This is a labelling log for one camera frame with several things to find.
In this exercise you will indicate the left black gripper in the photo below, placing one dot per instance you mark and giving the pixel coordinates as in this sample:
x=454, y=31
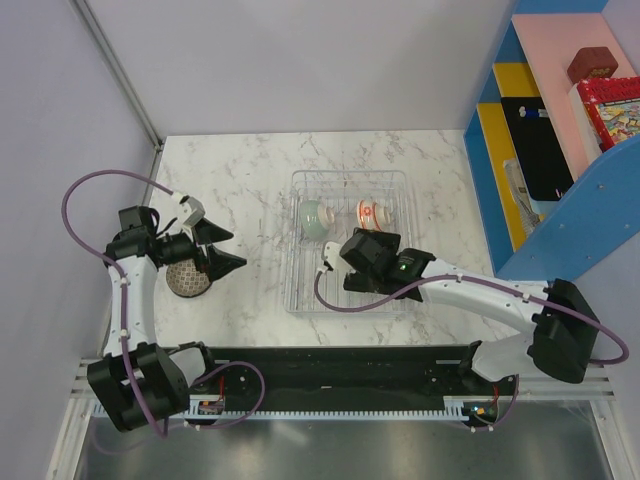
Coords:
x=217, y=263

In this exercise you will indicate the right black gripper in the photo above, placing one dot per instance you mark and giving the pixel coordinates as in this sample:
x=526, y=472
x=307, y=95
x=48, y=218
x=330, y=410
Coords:
x=356, y=282

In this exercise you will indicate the orange patterned bowl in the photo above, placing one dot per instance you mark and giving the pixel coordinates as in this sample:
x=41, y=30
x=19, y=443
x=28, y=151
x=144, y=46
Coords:
x=371, y=215

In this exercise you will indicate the green glass bowl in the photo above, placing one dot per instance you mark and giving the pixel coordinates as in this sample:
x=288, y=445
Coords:
x=316, y=219

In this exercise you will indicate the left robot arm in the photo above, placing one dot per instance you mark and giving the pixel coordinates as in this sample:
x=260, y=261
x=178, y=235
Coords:
x=137, y=381

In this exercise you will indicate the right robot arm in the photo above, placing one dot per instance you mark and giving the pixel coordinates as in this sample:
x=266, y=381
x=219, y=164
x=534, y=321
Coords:
x=555, y=328

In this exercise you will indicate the grid patterned bowl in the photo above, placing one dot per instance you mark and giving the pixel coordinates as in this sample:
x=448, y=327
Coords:
x=186, y=281

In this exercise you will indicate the blue shelf unit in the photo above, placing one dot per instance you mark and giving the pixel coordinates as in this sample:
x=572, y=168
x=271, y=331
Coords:
x=600, y=212

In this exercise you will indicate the yellow black panel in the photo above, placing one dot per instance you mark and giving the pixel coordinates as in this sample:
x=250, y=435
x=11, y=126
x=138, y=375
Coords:
x=507, y=79

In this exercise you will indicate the red game box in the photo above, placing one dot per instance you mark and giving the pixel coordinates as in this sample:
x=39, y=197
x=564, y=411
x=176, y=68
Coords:
x=612, y=108

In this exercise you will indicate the pink board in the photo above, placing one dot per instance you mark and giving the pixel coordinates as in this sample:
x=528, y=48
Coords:
x=550, y=42

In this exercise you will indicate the dark red box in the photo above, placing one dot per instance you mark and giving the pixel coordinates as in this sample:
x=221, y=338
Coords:
x=592, y=62

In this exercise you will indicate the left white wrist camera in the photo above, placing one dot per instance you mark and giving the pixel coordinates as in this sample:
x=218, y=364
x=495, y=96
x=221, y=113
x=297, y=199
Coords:
x=190, y=210

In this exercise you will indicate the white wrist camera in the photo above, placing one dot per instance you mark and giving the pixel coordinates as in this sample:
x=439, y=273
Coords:
x=190, y=210
x=331, y=258

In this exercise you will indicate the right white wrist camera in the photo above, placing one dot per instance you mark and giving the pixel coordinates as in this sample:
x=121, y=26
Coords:
x=331, y=258

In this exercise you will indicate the clear wire dish rack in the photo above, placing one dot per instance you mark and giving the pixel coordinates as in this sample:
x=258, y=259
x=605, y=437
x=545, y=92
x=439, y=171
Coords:
x=341, y=190

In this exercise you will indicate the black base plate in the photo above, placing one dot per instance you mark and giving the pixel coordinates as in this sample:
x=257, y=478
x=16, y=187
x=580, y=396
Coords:
x=341, y=378

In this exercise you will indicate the white cable duct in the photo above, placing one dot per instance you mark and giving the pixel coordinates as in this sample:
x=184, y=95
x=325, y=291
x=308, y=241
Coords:
x=205, y=409

